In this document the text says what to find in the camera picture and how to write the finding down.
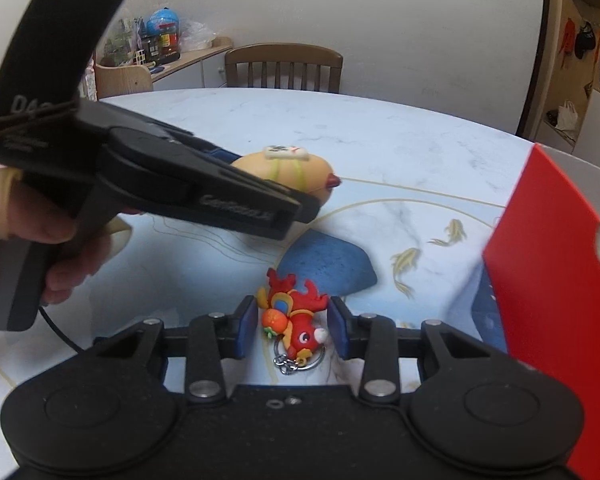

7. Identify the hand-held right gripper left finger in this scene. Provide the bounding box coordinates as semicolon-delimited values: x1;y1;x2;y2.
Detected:
92;295;260;403

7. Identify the person's left hand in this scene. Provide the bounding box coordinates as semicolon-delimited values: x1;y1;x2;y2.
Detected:
0;166;132;307

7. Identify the white plastic bag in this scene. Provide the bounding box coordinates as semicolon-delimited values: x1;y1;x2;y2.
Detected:
179;19;216;51

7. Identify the blue globe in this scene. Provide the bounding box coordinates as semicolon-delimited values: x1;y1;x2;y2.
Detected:
146;8;180;36

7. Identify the dark door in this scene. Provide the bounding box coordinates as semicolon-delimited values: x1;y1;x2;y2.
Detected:
517;0;564;137

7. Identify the yellow plush toy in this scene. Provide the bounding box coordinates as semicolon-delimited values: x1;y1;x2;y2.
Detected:
229;144;342;207

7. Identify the wooden side counter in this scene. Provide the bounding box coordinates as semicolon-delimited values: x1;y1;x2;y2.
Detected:
147;37;234;92

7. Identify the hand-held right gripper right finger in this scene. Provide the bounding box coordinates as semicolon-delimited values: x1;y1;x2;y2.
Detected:
329;296;496;403

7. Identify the red dragon keychain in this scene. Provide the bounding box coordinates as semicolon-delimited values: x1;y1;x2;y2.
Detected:
257;268;331;376

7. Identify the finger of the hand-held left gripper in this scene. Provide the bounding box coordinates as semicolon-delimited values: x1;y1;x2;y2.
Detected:
111;129;323;224
144;120;242;164

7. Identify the white shopping bag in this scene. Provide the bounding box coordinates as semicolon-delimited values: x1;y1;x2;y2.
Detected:
557;99;580;134

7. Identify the dark jar red lid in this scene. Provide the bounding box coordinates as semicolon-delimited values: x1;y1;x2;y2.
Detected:
157;22;181;56

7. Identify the small wooden high chair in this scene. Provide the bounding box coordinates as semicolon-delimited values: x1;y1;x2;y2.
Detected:
93;63;154;101

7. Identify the red cardboard box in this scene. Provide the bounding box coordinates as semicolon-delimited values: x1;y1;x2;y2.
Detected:
481;142;600;480

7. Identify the black cable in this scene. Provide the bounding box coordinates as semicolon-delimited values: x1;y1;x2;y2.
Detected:
39;304;93;353

